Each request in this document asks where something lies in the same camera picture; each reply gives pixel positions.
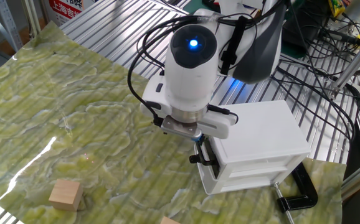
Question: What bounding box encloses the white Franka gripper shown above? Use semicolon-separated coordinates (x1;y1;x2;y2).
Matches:
140;74;239;165

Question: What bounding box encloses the white plastic bin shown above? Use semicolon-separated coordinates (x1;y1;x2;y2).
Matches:
198;138;295;180

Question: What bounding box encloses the white translucent plain drawer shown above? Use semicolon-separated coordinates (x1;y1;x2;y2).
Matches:
196;161;280;195

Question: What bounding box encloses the white plastic drawer cabinet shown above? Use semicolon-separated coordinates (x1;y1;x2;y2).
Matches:
195;100;311;195

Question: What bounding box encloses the black C-clamp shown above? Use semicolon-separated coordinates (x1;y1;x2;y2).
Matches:
273;161;319;224

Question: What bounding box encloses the green marble pattern mat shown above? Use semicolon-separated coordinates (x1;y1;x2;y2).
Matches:
0;21;348;224

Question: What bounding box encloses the green cutting mat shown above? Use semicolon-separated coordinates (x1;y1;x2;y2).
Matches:
184;0;221;15

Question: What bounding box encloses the black electronic device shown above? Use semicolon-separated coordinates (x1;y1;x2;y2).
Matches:
282;0;333;58

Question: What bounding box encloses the red white printed sign box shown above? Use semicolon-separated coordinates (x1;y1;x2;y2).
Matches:
47;0;98;26

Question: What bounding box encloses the yellow snack packet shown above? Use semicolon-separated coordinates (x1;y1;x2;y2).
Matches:
328;0;346;17

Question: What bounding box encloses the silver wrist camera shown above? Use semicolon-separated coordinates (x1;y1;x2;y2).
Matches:
160;114;204;142

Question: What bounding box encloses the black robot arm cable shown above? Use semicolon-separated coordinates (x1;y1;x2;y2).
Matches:
126;14;258;128

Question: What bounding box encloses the black table cable bundle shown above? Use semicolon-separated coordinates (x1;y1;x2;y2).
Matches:
270;12;360;141

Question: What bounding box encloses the grey perforated shelf frame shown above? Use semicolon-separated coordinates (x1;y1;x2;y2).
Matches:
0;0;24;52

